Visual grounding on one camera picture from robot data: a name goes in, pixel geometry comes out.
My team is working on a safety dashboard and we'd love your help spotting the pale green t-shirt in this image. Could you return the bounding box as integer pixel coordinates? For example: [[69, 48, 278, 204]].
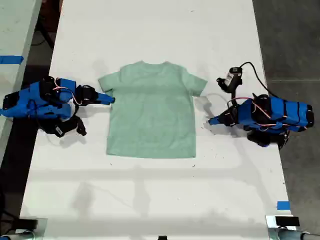
[[97, 60, 209, 160]]

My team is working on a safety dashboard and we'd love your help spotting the black camera cable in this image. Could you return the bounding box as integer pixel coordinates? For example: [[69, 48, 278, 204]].
[[239, 61, 276, 97]]

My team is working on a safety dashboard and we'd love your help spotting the small black box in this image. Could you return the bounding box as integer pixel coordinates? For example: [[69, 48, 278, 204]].
[[274, 216, 300, 227], [17, 218, 39, 230]]

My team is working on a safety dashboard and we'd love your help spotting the long blue tape strip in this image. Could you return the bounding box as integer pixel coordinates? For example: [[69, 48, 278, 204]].
[[0, 55, 25, 65]]

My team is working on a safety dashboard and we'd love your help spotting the white side table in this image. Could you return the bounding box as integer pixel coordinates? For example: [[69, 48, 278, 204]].
[[0, 0, 43, 161]]

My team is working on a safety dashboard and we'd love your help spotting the metal table bracket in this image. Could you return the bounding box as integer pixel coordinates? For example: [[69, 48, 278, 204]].
[[265, 214, 301, 240], [14, 217, 49, 240]]

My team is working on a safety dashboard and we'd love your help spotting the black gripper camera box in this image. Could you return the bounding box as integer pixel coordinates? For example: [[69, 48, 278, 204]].
[[48, 116, 88, 138], [216, 66, 244, 94]]

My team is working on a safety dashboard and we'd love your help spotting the black floor cable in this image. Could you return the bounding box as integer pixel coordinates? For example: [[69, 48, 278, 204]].
[[31, 13, 55, 50]]

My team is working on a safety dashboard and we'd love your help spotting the black camera stalk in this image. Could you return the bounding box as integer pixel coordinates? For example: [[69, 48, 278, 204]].
[[230, 87, 238, 107]]

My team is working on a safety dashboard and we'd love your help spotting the short blue tape strip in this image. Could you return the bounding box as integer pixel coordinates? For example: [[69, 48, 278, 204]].
[[276, 200, 291, 211]]

